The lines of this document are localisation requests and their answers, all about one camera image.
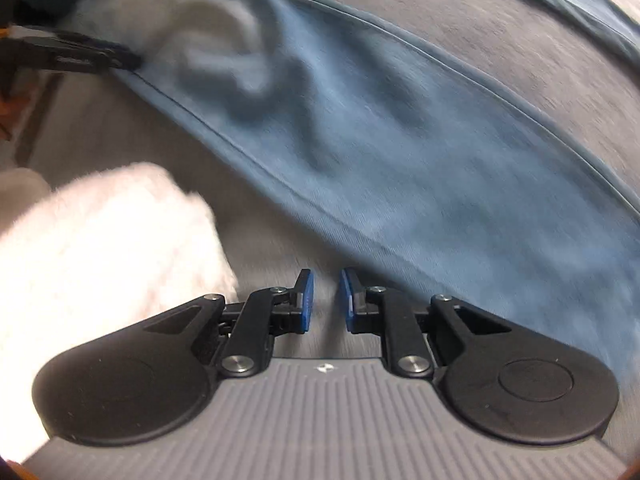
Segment blue denim jeans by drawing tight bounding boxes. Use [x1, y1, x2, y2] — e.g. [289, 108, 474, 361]
[72, 0, 639, 375]

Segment white fluffy sleeve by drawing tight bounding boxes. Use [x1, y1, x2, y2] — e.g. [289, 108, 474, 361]
[1, 162, 238, 462]

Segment grey bed sheet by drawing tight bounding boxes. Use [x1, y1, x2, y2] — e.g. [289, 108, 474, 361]
[28, 0, 639, 356]

